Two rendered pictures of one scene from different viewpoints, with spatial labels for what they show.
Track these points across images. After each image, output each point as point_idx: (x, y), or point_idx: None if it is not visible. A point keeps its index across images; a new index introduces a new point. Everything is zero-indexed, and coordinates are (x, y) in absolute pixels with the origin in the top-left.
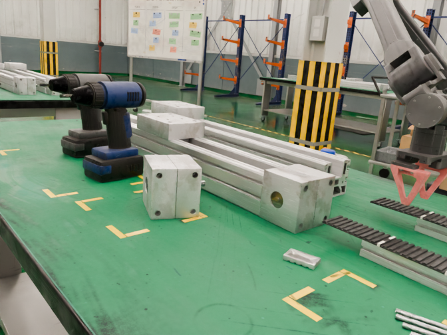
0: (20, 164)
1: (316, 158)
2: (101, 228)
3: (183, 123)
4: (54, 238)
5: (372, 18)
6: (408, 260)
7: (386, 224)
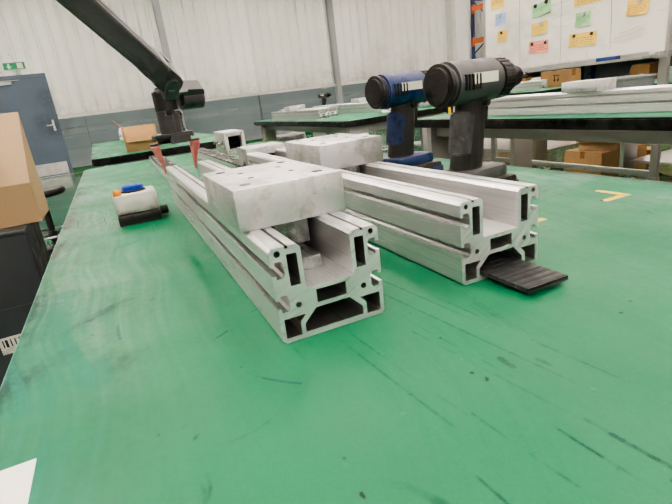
0: (539, 184)
1: (201, 162)
2: None
3: (318, 136)
4: None
5: (109, 13)
6: None
7: None
